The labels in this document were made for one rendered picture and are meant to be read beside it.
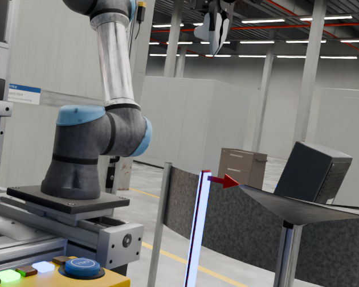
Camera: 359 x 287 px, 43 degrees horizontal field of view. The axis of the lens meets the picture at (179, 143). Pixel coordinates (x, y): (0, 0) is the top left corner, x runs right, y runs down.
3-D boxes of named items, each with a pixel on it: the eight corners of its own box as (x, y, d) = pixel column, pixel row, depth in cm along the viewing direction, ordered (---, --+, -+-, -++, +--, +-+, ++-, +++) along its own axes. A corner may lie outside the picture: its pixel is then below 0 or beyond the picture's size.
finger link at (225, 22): (201, 57, 107) (207, 18, 107) (223, 58, 104) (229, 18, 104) (195, 54, 105) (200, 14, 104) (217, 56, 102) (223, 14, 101)
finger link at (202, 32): (195, 54, 105) (200, 14, 104) (217, 56, 102) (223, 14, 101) (188, 52, 102) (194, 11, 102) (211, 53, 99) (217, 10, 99)
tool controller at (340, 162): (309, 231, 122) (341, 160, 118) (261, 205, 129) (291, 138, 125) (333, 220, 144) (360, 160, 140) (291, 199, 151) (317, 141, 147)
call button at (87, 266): (81, 284, 51) (83, 269, 51) (56, 274, 54) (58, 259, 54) (105, 277, 55) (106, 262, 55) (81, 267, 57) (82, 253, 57)
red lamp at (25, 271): (24, 278, 50) (25, 272, 50) (14, 273, 51) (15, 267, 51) (37, 274, 51) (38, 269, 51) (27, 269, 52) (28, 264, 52)
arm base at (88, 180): (27, 188, 115) (32, 150, 115) (70, 185, 128) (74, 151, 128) (71, 201, 108) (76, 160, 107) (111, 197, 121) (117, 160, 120)
